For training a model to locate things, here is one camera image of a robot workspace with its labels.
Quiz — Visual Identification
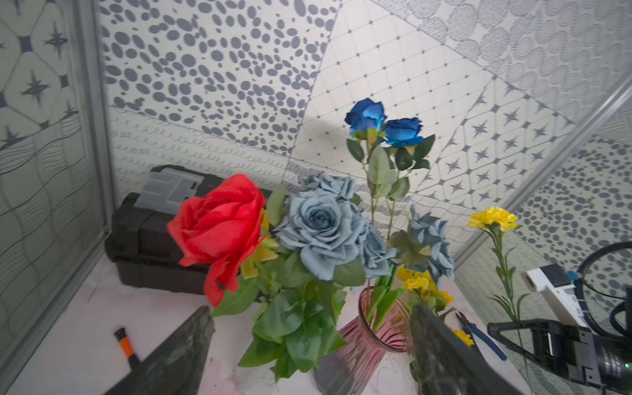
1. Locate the left dark blue rose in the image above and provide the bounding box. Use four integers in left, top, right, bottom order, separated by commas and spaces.
345, 99, 393, 223

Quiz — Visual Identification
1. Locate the pink glass vase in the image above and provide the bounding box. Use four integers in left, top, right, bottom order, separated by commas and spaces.
314, 287, 413, 394

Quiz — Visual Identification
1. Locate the blue tulip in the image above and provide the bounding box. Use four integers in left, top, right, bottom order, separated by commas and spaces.
365, 263, 404, 333

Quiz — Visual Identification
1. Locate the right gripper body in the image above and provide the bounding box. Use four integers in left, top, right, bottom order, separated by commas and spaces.
531, 325, 603, 388

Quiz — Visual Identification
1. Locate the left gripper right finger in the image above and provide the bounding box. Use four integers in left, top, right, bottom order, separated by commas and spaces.
410, 304, 519, 395

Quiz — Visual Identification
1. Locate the black plastic toolbox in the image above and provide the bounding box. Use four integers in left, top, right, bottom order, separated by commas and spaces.
105, 166, 225, 294

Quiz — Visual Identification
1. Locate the yellow poppy flower stem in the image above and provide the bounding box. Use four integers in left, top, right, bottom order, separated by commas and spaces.
397, 266, 455, 319

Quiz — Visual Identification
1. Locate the dark blue rose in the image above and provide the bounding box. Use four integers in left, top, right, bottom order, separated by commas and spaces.
345, 99, 393, 223
383, 118, 435, 237

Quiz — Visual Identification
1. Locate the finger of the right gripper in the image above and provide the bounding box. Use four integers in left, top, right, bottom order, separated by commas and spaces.
487, 319, 565, 336
488, 331, 556, 370

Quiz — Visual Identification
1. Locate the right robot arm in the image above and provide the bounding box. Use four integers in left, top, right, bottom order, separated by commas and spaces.
487, 241, 631, 394

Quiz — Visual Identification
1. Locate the orange black screwdriver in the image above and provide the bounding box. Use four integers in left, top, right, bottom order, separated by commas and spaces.
114, 328, 140, 370

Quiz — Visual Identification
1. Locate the double sunflower stem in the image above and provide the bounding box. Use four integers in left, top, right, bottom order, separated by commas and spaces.
451, 329, 475, 347

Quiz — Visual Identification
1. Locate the grey blue rose bouquet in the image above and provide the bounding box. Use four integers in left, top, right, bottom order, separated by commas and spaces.
217, 174, 454, 380

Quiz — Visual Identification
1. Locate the right dark blue rose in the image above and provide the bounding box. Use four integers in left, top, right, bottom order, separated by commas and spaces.
383, 118, 435, 237

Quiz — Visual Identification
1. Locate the yellow carnation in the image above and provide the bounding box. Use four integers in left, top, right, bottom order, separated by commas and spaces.
467, 207, 528, 322

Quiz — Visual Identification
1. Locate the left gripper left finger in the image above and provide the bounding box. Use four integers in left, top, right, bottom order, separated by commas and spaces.
107, 306, 215, 395

